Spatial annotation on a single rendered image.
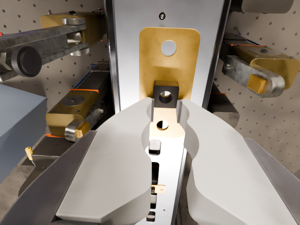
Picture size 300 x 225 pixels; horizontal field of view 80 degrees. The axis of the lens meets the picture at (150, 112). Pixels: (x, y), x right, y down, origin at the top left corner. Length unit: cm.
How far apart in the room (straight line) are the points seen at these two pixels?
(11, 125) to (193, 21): 63
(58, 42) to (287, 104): 85
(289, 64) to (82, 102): 41
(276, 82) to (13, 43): 33
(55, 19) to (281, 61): 39
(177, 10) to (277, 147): 85
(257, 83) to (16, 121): 71
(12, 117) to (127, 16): 56
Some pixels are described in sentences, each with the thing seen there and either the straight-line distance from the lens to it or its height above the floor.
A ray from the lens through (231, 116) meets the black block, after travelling 49.
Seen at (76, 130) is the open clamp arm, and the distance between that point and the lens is 38.
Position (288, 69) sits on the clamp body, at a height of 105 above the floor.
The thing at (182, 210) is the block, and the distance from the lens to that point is 95.
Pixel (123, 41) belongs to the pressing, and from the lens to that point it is 38.
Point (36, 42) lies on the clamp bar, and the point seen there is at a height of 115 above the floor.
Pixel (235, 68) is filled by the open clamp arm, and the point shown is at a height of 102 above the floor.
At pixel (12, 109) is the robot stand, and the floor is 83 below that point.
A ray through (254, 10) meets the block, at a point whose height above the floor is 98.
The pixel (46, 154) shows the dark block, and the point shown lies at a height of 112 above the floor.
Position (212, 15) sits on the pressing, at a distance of 39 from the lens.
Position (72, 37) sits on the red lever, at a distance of 33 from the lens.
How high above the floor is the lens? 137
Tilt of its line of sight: 58 degrees down
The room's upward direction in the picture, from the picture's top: 175 degrees counter-clockwise
